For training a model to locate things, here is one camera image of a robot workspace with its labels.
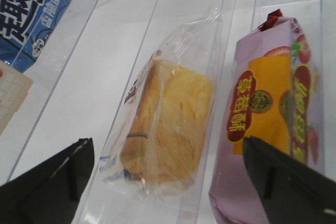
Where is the beige Pocky box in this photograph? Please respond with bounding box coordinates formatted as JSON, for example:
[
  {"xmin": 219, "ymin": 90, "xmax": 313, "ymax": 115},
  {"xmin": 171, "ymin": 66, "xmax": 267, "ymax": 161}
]
[{"xmin": 1, "ymin": 61, "xmax": 33, "ymax": 133}]

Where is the bread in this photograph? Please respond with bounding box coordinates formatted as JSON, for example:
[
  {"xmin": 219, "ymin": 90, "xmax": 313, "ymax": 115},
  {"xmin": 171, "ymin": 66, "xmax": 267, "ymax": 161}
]
[{"xmin": 99, "ymin": 8, "xmax": 220, "ymax": 195}]

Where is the blue cookie bag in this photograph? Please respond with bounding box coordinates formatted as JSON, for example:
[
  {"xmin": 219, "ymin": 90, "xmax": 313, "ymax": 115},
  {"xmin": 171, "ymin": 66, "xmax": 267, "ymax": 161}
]
[{"xmin": 1, "ymin": 0, "xmax": 72, "ymax": 72}]

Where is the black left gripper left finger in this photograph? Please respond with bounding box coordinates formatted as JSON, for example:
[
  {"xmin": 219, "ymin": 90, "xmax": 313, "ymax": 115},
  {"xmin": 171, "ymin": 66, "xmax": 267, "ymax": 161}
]
[{"xmin": 1, "ymin": 138, "xmax": 94, "ymax": 223}]

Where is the clear acrylic left shelf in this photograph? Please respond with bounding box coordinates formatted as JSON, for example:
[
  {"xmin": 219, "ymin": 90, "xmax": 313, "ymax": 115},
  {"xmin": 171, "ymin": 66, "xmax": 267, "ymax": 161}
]
[{"xmin": 5, "ymin": 0, "xmax": 328, "ymax": 224}]

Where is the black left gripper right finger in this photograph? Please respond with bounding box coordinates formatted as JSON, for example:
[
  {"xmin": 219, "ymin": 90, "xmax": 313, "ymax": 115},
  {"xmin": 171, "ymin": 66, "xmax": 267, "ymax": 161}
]
[{"xmin": 243, "ymin": 137, "xmax": 335, "ymax": 223}]

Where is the pink strawberry snack pack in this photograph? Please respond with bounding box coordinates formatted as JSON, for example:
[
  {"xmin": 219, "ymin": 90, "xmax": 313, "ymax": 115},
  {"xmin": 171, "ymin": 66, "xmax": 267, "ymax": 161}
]
[{"xmin": 209, "ymin": 10, "xmax": 324, "ymax": 223}]

